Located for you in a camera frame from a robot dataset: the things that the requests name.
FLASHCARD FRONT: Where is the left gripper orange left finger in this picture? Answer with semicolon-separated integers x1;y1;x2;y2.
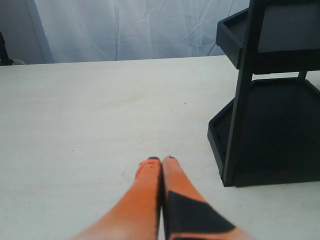
73;157;161;240

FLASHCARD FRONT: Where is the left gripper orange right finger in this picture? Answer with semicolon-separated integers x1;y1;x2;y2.
162;156;254;240

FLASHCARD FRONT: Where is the black metal rack frame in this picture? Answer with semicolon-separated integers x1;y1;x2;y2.
207;0;320;187

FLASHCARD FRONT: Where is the black stand at far left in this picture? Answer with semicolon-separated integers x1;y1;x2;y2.
0;32;14;66

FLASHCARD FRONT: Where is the white backdrop cloth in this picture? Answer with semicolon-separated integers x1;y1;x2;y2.
0;0;249;64

